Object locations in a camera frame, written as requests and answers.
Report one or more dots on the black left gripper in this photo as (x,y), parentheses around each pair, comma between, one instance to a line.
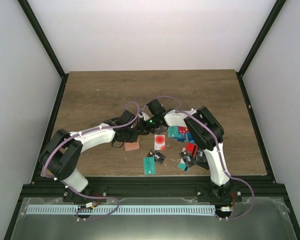
(133,138)

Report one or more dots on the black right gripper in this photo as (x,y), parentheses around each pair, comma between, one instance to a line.
(144,130)

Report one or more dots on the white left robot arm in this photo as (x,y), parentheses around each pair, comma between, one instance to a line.
(61,154)

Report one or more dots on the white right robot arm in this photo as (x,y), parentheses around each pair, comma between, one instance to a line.
(206,132)

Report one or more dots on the white red circle card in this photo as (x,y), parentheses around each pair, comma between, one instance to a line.
(159,142)

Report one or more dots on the teal vip card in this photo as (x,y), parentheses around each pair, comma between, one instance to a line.
(149,166)
(173,131)

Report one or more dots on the black VIP card lower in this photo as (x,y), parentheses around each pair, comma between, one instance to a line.
(158,156)

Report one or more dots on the black vip card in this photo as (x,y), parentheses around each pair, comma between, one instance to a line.
(188,158)
(158,156)
(200,156)

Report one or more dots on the teal VIP card bottom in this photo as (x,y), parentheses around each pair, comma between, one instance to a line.
(149,166)

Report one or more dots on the plain red card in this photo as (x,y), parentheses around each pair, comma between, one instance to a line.
(192,148)

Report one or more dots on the black VIP card left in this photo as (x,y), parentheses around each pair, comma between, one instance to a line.
(188,158)

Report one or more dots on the black VIP card right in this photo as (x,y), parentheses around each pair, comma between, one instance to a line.
(200,156)

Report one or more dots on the black card right bottom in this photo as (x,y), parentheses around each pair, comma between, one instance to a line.
(204,165)

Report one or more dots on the grey metal tray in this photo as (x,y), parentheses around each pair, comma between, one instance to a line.
(262,219)

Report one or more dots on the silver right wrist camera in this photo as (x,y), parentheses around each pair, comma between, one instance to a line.
(144,116)

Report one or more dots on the white slotted cable duct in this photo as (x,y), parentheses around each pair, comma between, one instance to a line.
(142,210)

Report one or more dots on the black aluminium frame rail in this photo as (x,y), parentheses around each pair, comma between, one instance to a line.
(161,187)

